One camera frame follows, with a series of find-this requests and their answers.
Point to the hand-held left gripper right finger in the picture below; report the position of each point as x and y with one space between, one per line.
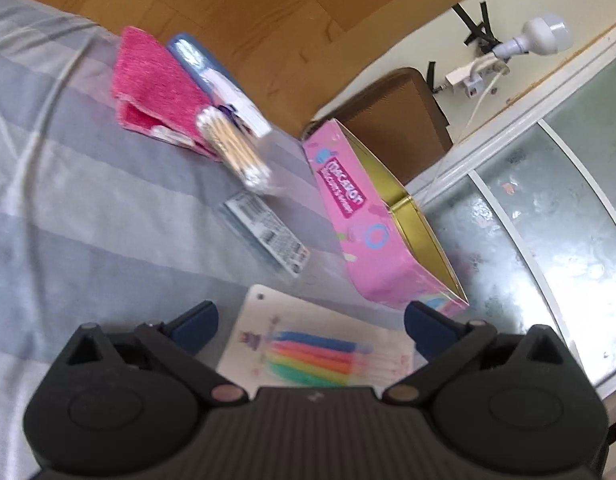
423 325

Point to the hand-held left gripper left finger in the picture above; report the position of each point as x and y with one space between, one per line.
197 324

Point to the rainbow candle card pack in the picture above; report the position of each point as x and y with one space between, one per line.
298 320

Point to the grey blister pack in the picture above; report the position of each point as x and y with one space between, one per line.
268 232

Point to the pink tin box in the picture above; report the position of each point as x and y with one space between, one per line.
358 225

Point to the cotton swab pack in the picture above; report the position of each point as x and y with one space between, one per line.
233 150

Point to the blue and white packet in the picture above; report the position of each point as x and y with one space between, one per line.
223 85

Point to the pink towel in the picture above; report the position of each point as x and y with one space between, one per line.
153 85

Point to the striped bedsheet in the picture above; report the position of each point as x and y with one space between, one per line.
88 210

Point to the frosted glass sliding door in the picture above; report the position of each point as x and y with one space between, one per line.
537 200

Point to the black tape strip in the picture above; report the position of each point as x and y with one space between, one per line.
475 25
431 76

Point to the white power socket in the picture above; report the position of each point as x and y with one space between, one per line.
470 77

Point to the white light bulb lamp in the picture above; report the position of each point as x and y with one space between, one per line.
542 35

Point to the wooden board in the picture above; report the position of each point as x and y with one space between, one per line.
238 10

